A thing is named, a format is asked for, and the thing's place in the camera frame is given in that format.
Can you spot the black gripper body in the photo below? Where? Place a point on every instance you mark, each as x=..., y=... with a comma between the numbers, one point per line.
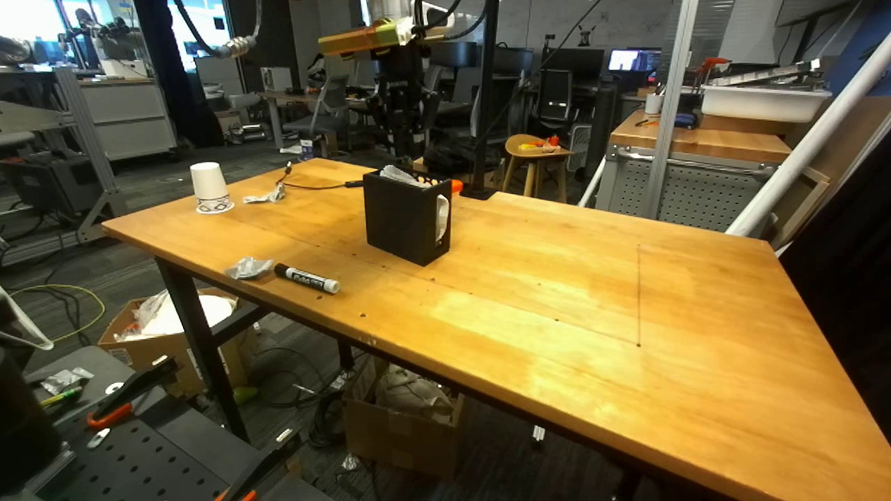
x=406, y=97

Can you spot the black perforated box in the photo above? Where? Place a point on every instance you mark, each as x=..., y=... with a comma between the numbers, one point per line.
x=400, y=224

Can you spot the cardboard box with rags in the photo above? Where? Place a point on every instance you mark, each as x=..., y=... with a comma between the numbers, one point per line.
x=406, y=431

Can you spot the cardboard box with plastic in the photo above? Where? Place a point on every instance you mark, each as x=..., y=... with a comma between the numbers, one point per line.
x=140, y=348

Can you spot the flat black device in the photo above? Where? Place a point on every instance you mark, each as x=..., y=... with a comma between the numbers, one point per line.
x=356, y=185

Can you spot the black vertical pole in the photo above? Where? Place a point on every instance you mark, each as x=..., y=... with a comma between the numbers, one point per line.
x=486, y=93

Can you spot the round wooden stool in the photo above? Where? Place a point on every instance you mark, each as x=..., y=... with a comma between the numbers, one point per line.
x=537, y=144

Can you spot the black and white marker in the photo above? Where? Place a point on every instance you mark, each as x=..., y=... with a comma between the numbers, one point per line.
x=308, y=278

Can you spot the small crumpled foil piece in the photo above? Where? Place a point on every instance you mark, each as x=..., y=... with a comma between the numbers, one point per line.
x=248, y=267

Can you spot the lit computer monitor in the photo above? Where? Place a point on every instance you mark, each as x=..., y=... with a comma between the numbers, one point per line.
x=634, y=60

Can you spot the grey pegboard panel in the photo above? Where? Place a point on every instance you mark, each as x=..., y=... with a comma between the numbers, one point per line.
x=685, y=190

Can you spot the grey drawer cabinet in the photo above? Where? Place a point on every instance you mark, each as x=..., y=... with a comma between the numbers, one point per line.
x=130, y=115

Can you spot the wooden workbench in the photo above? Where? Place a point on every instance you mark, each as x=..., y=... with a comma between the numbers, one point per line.
x=698, y=139

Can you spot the black table leg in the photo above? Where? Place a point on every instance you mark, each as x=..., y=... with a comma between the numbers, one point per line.
x=200, y=352

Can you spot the white plastic tub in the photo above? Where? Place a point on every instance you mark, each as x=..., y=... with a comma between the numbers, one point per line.
x=766, y=100

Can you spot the black perforated breadboard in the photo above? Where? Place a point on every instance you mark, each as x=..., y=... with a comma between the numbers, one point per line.
x=169, y=459

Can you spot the white slanted tube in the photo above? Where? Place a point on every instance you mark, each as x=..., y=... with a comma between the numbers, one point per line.
x=809, y=139

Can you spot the tan wrist camera mount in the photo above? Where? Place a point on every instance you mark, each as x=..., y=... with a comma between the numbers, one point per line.
x=362, y=39

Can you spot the grey vertical post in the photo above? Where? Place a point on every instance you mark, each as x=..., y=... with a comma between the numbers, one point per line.
x=669, y=100

